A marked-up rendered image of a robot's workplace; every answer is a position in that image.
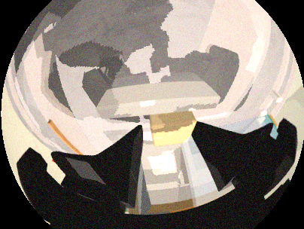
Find orange flat bar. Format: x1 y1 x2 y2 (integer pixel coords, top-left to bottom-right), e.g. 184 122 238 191
48 120 82 154

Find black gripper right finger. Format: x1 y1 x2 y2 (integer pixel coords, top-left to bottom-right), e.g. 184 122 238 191
191 121 274 191

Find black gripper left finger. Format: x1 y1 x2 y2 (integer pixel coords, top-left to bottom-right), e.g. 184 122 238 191
50 124 143 209

